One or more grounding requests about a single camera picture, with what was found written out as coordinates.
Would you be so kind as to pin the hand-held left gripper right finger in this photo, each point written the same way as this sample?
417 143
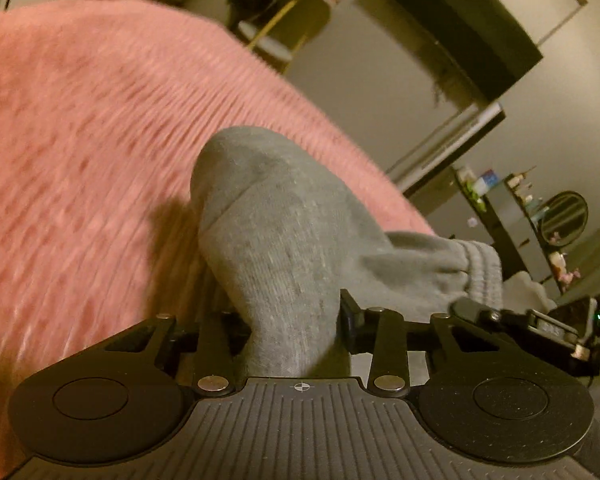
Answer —
349 317

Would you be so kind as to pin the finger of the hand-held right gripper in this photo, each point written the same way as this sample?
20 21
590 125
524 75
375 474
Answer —
485 314

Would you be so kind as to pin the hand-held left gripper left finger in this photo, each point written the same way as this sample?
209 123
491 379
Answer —
232 332

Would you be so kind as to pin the grey sock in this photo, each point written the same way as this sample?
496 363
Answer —
290 240

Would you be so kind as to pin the white cloth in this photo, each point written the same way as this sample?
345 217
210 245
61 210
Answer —
527 287

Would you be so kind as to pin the grey cabinet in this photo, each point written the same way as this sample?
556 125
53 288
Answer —
520 225

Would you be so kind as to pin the round mirror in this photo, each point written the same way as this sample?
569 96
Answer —
567 217

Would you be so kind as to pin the colourful boxes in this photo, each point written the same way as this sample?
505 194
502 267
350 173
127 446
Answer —
480 182

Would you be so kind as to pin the long white shelf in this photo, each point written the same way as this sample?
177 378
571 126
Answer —
455 145

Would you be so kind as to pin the pink blanket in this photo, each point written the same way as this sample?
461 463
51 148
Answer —
80 160

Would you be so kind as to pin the round side table gold legs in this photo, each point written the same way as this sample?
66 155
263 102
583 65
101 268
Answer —
310 7

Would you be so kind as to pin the wall television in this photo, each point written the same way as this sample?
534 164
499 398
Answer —
460 25

